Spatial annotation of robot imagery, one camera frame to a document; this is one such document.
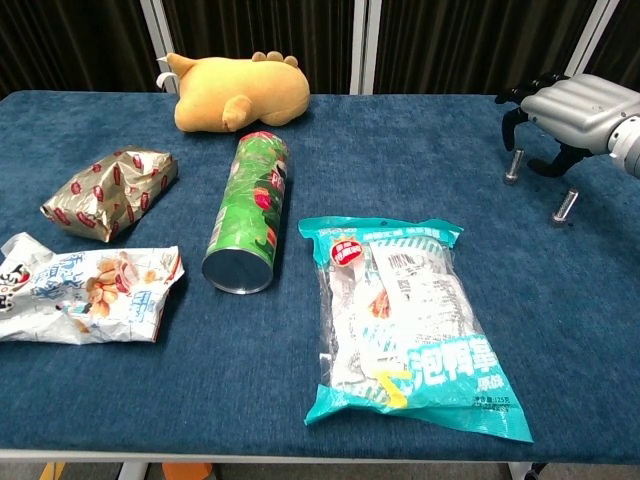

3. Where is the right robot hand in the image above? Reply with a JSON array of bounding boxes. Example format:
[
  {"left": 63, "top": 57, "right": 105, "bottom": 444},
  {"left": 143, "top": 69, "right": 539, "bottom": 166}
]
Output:
[{"left": 494, "top": 72, "right": 640, "bottom": 179}]

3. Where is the metal bolt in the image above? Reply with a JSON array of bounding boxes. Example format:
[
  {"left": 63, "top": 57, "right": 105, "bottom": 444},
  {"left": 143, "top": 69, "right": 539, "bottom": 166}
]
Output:
[
  {"left": 503, "top": 148, "right": 525, "bottom": 185},
  {"left": 551, "top": 187, "right": 580, "bottom": 226}
]

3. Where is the dark curtain panel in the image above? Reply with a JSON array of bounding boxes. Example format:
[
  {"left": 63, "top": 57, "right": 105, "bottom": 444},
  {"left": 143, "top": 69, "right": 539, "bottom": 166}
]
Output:
[
  {"left": 372, "top": 0, "right": 599, "bottom": 96},
  {"left": 597, "top": 0, "right": 640, "bottom": 91},
  {"left": 162, "top": 0, "right": 359, "bottom": 96},
  {"left": 0, "top": 0, "right": 159, "bottom": 99}
]

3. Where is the blue table cloth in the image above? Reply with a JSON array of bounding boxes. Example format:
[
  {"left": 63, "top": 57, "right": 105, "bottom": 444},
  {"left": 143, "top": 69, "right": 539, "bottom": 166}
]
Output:
[{"left": 0, "top": 89, "right": 640, "bottom": 466}]

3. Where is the teal snack bag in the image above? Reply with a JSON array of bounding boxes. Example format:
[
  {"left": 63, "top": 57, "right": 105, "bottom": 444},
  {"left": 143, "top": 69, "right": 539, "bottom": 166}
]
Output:
[{"left": 298, "top": 215, "right": 535, "bottom": 445}]

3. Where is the yellow plush toy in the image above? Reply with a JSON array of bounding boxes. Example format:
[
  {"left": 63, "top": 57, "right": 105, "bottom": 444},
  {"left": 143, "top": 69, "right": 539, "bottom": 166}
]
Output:
[{"left": 156, "top": 50, "right": 311, "bottom": 134}]

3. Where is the green chips can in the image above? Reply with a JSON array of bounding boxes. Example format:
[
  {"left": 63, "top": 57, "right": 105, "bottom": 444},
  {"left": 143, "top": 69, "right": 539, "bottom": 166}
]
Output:
[{"left": 201, "top": 130, "right": 291, "bottom": 296}]

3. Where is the gold foil snack bag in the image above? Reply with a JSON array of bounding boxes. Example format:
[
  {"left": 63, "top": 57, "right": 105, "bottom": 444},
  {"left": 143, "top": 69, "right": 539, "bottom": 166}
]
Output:
[{"left": 39, "top": 145, "right": 180, "bottom": 244}]

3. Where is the orange plastic object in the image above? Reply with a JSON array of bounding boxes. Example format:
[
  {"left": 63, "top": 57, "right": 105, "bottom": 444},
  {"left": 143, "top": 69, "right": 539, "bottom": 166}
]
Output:
[{"left": 162, "top": 462, "right": 214, "bottom": 480}]

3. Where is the white peanut snack bag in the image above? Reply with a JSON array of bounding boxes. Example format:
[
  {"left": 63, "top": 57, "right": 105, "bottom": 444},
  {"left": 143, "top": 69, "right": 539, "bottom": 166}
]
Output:
[{"left": 0, "top": 232, "right": 186, "bottom": 346}]

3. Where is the white partition post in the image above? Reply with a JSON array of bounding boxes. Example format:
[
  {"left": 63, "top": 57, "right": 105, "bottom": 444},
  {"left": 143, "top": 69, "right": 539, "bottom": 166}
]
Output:
[
  {"left": 564, "top": 0, "right": 626, "bottom": 79},
  {"left": 138, "top": 0, "right": 180, "bottom": 95},
  {"left": 348, "top": 0, "right": 382, "bottom": 96}
]

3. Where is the white table frame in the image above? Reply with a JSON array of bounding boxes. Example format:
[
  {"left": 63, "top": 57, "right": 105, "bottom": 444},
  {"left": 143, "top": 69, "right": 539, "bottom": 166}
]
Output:
[{"left": 0, "top": 447, "right": 640, "bottom": 480}]

